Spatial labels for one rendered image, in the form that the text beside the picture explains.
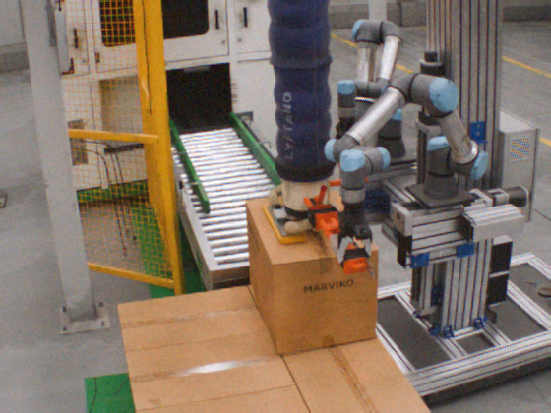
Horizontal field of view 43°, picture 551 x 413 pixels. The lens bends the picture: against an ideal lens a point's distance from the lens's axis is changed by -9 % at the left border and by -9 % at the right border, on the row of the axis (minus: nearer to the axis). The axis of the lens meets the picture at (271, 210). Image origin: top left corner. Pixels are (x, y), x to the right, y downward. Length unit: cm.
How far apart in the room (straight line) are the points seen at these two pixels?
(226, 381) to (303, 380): 28
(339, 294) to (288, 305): 20
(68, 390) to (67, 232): 87
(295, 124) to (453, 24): 80
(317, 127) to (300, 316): 70
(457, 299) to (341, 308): 84
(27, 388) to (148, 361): 109
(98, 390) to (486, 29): 249
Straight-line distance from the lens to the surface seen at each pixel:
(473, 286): 357
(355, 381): 276
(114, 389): 373
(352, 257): 241
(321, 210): 275
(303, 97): 274
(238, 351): 295
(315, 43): 269
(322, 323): 288
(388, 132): 339
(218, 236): 388
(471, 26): 310
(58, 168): 390
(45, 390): 381
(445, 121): 269
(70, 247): 407
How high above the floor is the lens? 221
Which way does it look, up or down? 24 degrees down
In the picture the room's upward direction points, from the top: 3 degrees counter-clockwise
